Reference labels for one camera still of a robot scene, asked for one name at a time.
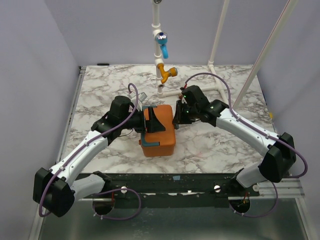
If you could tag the teal divided tray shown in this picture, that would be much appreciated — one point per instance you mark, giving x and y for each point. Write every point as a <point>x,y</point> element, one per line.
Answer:
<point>143,136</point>

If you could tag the orange medicine kit box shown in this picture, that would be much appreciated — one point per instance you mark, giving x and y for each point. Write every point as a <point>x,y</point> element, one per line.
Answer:
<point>167,138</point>

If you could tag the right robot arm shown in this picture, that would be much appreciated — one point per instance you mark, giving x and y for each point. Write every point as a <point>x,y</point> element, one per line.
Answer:
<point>276,150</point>

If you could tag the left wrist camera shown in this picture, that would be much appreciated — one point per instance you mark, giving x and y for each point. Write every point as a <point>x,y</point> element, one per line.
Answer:
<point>141,97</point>

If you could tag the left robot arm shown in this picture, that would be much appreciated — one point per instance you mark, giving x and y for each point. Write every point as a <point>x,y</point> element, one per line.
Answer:
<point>56,189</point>

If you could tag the white PVC pipe frame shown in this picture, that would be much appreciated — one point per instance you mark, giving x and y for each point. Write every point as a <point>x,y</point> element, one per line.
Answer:
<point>198,31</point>

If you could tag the yellow faucet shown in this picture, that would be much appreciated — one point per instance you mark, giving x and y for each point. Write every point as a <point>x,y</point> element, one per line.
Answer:
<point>172,72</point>

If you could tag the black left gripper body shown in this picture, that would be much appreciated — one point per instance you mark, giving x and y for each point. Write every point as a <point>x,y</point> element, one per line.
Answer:
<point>137,121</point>

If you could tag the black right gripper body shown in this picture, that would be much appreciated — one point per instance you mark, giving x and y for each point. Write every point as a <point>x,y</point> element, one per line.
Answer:
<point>178,114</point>

